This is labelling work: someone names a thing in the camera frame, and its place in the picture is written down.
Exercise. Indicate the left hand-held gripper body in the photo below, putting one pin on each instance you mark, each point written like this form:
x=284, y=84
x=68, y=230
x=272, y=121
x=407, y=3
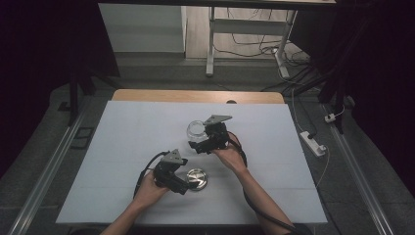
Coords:
x=166, y=173

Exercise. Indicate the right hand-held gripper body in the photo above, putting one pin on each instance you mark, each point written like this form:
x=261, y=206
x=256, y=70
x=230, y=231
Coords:
x=217, y=137

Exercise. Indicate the round silver metal lid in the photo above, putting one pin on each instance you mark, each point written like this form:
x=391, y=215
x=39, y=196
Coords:
x=197, y=176

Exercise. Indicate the clear glass jar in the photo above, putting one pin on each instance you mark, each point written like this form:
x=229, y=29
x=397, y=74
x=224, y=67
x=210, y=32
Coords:
x=194, y=133

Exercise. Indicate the person's right hand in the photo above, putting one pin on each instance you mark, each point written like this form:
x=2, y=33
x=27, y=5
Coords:
x=231, y=158

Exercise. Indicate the person's left hand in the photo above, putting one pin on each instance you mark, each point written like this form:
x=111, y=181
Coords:
x=148, y=192

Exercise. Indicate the wooden table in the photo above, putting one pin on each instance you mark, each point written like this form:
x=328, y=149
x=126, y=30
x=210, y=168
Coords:
x=182, y=96

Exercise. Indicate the pale blue table mat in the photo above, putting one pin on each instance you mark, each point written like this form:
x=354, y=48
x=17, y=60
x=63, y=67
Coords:
x=130, y=130

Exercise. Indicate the white power strip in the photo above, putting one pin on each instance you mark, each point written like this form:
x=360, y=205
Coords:
x=311, y=143

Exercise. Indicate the white-legged desk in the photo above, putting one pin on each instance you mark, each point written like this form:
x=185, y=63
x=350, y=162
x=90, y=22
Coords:
x=248, y=26

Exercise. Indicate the small white adapter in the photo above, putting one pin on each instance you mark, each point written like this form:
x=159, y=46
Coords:
x=330, y=117

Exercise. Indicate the black metal stand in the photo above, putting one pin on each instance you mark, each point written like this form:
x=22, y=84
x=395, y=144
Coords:
x=73, y=98
x=339, y=104

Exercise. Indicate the black curtain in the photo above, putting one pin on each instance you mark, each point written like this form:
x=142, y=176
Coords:
x=385, y=81
x=39, y=65

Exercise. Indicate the black rectangular floor frame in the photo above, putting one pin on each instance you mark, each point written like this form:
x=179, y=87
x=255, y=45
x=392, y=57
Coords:
x=73, y=147

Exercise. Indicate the aluminium floor rail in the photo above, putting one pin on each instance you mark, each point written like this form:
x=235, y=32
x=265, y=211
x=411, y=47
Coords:
x=49, y=173
x=359, y=176

